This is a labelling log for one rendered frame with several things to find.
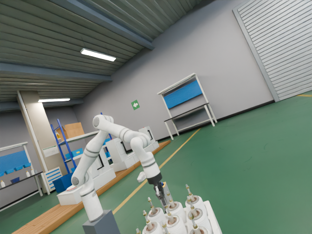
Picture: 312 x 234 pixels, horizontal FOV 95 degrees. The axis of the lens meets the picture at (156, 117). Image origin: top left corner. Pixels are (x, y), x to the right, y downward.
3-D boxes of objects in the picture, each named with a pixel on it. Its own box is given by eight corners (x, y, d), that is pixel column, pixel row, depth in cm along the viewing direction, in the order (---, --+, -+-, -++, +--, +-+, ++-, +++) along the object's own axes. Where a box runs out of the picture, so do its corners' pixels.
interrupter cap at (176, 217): (164, 229, 67) (163, 228, 67) (166, 217, 75) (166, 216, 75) (178, 226, 65) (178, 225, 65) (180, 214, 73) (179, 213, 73)
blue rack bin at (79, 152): (66, 160, 509) (64, 154, 510) (76, 156, 542) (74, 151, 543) (74, 157, 484) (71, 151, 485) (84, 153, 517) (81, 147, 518)
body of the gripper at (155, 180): (159, 173, 67) (166, 192, 66) (159, 167, 75) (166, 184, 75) (144, 178, 67) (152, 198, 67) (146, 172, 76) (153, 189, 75)
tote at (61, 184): (56, 193, 423) (51, 181, 425) (69, 185, 460) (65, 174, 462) (65, 191, 401) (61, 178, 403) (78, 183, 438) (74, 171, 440)
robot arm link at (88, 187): (80, 169, 103) (88, 192, 102) (68, 175, 94) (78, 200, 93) (89, 165, 101) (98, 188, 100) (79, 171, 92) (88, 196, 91)
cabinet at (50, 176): (44, 194, 485) (37, 175, 489) (59, 186, 526) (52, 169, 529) (51, 193, 456) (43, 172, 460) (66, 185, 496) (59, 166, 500)
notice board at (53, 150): (45, 157, 543) (42, 148, 545) (59, 152, 585) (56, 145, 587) (45, 157, 542) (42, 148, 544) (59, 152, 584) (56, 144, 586)
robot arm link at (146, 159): (147, 168, 65) (158, 160, 72) (134, 137, 66) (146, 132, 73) (137, 170, 70) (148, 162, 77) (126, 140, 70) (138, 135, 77)
